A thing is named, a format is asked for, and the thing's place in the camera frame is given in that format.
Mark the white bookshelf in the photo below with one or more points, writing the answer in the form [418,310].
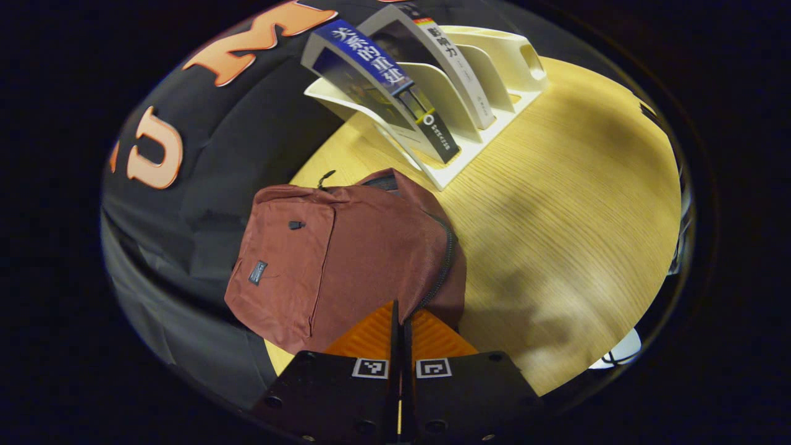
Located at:
[500,46]

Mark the blue spine book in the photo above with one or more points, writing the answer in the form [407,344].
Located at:
[371,62]

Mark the white spine book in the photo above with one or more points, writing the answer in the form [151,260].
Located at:
[457,68]

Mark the maroon schoolbag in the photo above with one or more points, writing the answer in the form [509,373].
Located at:
[346,259]

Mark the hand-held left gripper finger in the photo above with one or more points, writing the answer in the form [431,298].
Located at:
[408,371]
[396,371]

